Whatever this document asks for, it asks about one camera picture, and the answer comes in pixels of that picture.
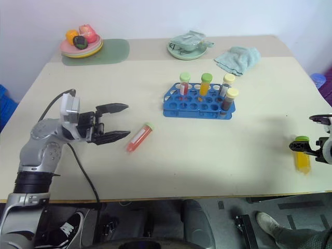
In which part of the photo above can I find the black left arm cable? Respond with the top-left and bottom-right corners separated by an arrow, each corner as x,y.
38,89 -> 101,210

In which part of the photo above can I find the red labelled tube green cap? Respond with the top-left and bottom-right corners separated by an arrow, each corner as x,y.
179,73 -> 191,97

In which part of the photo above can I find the orange test tube green cap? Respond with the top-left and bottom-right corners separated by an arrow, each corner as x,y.
199,73 -> 214,102

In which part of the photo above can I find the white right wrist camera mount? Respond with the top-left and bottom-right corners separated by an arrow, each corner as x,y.
321,116 -> 332,165

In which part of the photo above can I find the stack of colourful plates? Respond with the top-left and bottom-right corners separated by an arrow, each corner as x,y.
62,40 -> 105,59

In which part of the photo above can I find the blue crate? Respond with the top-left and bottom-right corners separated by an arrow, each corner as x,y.
0,84 -> 19,133

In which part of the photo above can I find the grey rounded robot body part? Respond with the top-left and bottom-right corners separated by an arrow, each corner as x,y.
181,199 -> 217,249

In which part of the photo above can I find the light green plate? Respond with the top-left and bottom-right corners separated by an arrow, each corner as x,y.
167,40 -> 209,61

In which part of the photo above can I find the clear tube pale yellow cap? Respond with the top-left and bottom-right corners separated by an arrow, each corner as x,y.
219,73 -> 236,97

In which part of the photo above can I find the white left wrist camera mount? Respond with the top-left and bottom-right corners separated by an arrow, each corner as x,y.
59,92 -> 81,126

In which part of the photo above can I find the green table mat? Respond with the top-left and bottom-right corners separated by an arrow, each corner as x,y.
61,38 -> 131,67

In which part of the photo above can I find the blue and purple foam mat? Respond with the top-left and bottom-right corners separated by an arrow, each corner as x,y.
309,72 -> 332,107

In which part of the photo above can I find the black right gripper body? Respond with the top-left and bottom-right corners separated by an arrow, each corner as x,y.
314,136 -> 328,163

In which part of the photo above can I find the grey trouser leg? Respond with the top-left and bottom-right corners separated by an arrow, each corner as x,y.
271,225 -> 332,249

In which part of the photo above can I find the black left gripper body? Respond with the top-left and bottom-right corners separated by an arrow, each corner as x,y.
77,110 -> 106,143

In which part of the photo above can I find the yellow test tube green cap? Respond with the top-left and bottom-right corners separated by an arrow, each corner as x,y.
292,135 -> 312,175

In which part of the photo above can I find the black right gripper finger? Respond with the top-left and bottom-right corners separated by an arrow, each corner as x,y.
288,139 -> 322,161

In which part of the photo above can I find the white shoe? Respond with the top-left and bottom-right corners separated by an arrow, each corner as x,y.
255,211 -> 282,240

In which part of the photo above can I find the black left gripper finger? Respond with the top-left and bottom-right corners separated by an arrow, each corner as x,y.
95,103 -> 130,115
90,130 -> 131,146

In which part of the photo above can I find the red test tube green cap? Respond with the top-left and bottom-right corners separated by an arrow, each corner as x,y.
125,122 -> 156,155

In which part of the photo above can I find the black metal frame leg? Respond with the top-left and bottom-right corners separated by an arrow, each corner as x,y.
234,213 -> 259,249

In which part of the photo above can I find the blue test tube rack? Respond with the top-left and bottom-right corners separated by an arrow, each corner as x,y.
162,82 -> 236,121

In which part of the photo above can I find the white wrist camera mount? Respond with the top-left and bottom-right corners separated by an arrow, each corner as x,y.
59,92 -> 81,126
321,116 -> 332,165

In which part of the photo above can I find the black and white sneaker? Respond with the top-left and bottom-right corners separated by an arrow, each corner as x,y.
38,211 -> 86,249

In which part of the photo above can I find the dark red tube yellow cap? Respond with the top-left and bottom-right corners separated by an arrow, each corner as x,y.
220,87 -> 240,112

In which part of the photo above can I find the teal folded towel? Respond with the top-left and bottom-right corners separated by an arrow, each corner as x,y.
213,46 -> 261,77

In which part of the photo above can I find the pink plate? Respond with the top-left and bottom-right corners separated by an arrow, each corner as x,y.
60,35 -> 103,56

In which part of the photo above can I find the dark toy food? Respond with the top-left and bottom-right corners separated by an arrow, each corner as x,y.
72,35 -> 88,50

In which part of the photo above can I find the orange toy food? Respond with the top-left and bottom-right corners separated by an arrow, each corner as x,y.
65,29 -> 79,46

